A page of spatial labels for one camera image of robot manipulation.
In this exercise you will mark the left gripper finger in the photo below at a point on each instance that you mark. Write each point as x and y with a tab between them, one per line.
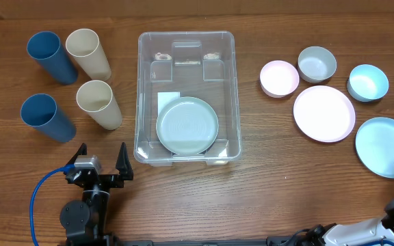
81	151
123	164

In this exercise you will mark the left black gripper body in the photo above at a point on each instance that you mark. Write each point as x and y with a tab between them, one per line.
109	180

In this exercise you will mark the light blue plate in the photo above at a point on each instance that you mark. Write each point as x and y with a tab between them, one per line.
375	146

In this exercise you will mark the beige cup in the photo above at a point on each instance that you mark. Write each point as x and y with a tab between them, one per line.
85	47
98	101

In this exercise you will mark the grey plate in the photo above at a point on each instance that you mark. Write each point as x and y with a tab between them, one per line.
187	126

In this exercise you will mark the light blue bowl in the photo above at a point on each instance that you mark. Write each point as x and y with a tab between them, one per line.
367	83

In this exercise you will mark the pink plate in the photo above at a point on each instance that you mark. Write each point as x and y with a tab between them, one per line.
324	114

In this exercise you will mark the grey bowl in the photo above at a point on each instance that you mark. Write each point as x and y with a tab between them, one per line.
316	64

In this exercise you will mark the pink bowl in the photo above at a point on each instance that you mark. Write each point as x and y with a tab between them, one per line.
279	78

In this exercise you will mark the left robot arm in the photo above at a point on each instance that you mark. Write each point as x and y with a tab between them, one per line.
84	219

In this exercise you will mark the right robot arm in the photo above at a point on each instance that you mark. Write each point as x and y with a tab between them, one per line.
378	231

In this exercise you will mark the blue cup lower left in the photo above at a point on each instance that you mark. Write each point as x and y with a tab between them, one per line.
41	112

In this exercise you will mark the blue cup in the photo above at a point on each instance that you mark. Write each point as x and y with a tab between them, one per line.
41	112
46	49

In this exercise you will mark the white label in bin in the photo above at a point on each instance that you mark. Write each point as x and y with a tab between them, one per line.
163	98

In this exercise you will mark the clear plastic storage bin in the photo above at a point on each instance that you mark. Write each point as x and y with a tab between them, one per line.
198	64

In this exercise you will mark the blue cup upper left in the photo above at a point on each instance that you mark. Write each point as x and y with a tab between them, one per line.
46	49

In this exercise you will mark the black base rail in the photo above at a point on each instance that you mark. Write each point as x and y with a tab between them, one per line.
272	240

